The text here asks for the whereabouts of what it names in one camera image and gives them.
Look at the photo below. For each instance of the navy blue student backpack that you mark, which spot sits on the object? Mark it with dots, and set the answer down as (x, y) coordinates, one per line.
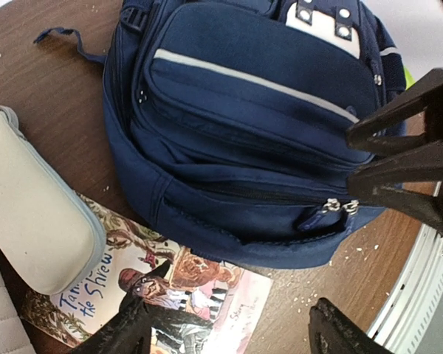
(227, 122)

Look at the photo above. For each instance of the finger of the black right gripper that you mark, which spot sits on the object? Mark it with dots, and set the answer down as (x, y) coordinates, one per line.
(409, 182)
(425, 96)

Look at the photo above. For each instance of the pink Shakespeare story book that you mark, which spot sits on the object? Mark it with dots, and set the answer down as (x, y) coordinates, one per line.
(198, 305)

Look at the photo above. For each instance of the grey hard pencil case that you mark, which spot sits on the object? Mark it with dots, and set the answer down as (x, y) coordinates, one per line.
(47, 232)

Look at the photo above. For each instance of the front aluminium rail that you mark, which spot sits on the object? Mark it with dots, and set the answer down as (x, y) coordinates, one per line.
(411, 319)

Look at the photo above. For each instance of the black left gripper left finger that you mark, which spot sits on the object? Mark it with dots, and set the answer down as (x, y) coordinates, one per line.
(129, 331)

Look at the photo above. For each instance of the green plate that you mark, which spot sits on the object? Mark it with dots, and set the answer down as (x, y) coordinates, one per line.
(409, 80)

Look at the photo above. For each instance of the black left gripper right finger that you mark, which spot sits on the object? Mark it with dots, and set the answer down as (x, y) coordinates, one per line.
(331, 332)

